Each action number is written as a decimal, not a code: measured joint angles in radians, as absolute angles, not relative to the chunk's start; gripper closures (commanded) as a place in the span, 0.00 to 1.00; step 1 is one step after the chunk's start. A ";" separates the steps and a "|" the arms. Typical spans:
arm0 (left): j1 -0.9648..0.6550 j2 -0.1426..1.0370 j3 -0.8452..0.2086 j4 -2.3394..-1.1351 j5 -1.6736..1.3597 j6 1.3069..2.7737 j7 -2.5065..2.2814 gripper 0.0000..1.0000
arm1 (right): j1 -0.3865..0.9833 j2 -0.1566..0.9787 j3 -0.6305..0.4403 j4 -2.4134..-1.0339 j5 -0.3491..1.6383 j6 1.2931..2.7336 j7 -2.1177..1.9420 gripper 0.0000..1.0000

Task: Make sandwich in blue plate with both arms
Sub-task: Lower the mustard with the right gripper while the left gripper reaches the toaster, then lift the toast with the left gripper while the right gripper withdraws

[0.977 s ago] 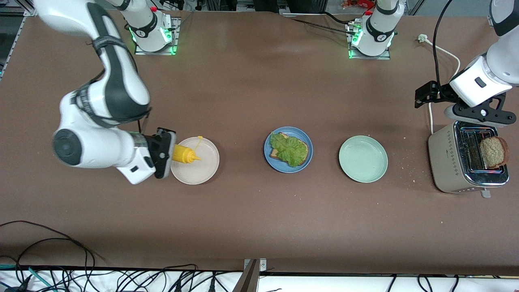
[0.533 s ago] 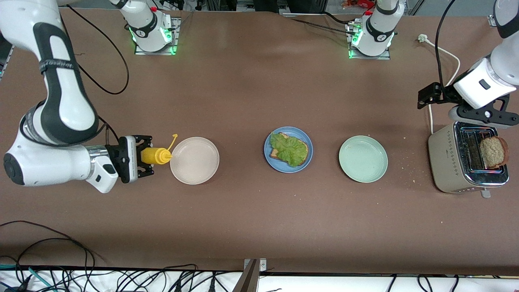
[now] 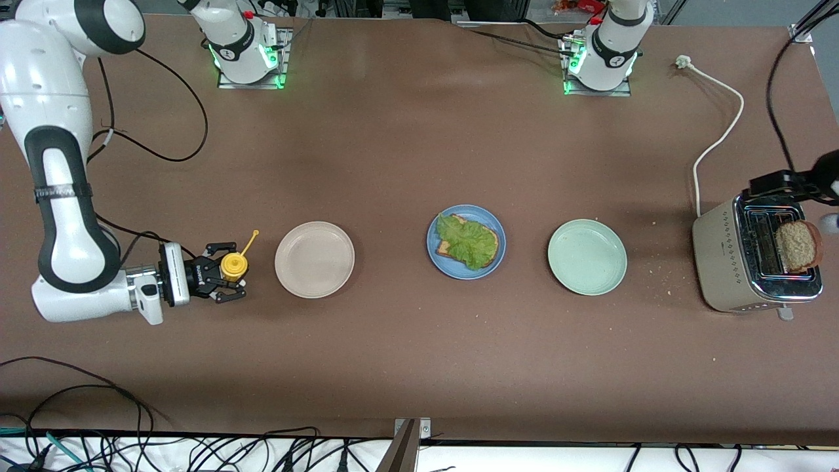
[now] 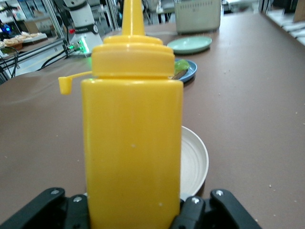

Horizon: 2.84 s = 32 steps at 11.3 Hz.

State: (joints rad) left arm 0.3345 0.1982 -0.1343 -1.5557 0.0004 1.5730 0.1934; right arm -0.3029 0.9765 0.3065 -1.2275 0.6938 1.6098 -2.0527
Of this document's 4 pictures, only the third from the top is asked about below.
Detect yellow mustard squeeze bottle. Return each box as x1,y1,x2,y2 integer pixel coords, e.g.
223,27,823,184
220,229,260,284

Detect rounded brown bread slice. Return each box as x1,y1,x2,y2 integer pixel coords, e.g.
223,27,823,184
775,220,823,273

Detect square brown bread slice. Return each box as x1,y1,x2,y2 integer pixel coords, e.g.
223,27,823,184
437,214,500,269

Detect green lettuce leaf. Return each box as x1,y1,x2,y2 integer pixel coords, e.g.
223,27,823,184
436,213,496,271

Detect beige round plate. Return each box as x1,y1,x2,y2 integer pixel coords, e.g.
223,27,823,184
275,221,355,300

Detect green round plate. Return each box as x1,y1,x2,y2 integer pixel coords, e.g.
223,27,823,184
547,218,628,296

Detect blue round plate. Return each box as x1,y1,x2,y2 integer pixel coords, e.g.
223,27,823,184
427,204,507,281

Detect beige chrome toaster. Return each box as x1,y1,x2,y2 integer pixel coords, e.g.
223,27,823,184
692,190,824,322

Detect red package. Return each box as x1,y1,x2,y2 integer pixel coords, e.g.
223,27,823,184
554,0,607,15

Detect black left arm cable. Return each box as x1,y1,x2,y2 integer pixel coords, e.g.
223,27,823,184
766,0,839,176

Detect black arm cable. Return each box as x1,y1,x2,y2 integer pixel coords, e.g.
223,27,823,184
85,47,209,263
766,0,839,176

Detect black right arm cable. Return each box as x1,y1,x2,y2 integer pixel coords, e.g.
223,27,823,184
85,47,209,263

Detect white toaster power cable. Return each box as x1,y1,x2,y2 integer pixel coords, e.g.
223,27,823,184
675,55,745,217

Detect black looping table cable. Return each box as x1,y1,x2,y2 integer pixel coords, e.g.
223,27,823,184
0,357,155,437

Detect aluminium frame profile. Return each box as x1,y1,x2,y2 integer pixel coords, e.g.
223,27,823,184
789,0,839,44

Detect tangled black cables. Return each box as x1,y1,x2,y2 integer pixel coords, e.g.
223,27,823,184
98,426,368,472

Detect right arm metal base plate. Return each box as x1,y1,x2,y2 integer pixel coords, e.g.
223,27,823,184
216,28,292,90

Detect teal cable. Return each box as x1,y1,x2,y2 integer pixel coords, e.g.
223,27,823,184
0,426,89,472

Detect metal table edge bracket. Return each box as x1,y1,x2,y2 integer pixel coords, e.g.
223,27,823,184
380,418,431,472

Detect black base supply cable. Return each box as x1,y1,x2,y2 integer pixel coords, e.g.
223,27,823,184
459,20,577,56

